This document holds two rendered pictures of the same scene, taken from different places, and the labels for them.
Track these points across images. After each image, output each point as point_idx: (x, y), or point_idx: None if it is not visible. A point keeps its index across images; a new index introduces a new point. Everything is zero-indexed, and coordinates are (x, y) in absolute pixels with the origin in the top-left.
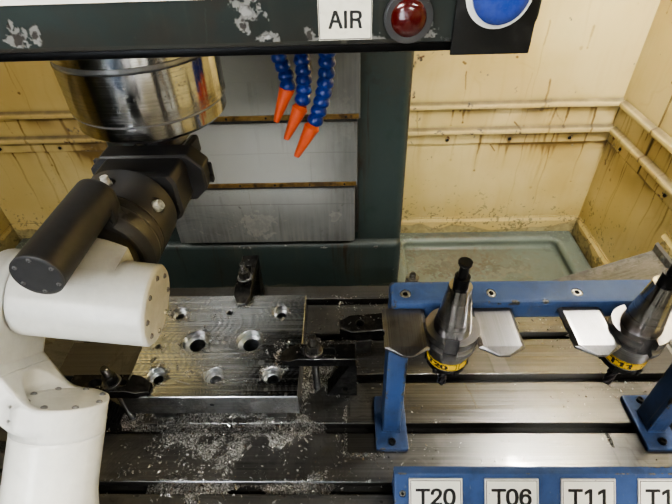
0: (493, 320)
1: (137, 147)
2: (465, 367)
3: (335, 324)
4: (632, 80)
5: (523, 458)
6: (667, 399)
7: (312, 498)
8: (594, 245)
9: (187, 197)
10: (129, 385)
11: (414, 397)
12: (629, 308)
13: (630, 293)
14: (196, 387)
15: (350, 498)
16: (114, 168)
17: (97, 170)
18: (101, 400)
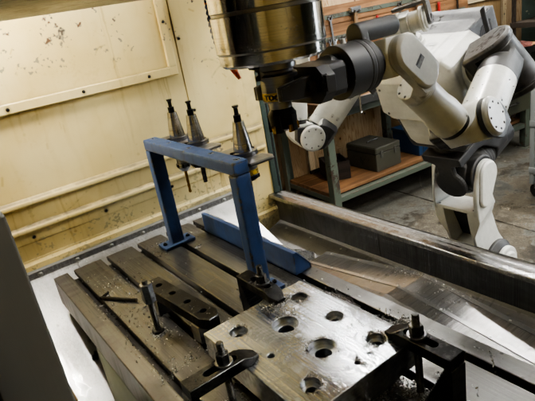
0: (225, 153)
1: (302, 66)
2: (188, 292)
3: (200, 359)
4: None
5: (235, 255)
6: (176, 214)
7: (338, 288)
8: None
9: None
10: (403, 327)
11: (232, 295)
12: (196, 134)
13: (177, 144)
14: (353, 314)
15: (322, 278)
16: (326, 62)
17: (335, 62)
18: (400, 84)
